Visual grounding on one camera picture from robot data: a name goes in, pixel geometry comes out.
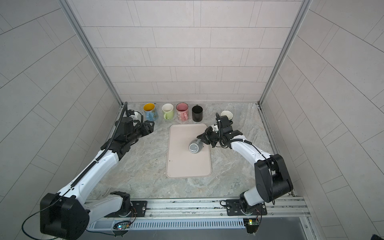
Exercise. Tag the grey mug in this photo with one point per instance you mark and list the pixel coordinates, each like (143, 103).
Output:
(196, 146)

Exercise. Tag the aluminium mounting rail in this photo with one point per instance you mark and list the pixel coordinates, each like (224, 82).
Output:
(182, 209)

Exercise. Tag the pink mug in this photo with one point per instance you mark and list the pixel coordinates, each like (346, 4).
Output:
(183, 111)

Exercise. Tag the beige rectangular tray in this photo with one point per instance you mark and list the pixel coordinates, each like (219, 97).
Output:
(181, 163)

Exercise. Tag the blue butterfly mug yellow inside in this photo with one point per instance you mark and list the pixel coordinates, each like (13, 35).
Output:
(150, 112)

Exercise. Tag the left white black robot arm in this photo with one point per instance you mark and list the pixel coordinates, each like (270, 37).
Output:
(66, 214)

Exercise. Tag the left controller circuit board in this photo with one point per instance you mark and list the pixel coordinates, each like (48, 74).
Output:
(121, 228)

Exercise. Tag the right controller circuit board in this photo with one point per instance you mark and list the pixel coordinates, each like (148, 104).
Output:
(251, 225)

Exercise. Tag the black mug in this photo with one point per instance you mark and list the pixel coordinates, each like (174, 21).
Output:
(197, 113)

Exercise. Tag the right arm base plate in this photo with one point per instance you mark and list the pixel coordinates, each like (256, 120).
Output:
(239, 207)

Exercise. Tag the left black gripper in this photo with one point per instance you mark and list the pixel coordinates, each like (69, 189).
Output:
(146, 124)

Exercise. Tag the controller circuit board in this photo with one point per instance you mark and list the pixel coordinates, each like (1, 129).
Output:
(251, 225)
(121, 228)

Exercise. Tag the dark green mug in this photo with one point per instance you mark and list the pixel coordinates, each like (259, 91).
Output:
(228, 114)

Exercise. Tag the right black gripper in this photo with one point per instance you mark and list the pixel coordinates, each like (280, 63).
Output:
(208, 141)

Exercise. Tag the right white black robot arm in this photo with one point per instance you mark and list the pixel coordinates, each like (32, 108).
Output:
(271, 173)

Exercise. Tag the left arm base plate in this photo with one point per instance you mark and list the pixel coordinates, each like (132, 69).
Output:
(138, 209)

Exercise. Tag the light green mug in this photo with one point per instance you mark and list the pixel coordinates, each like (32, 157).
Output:
(168, 111)

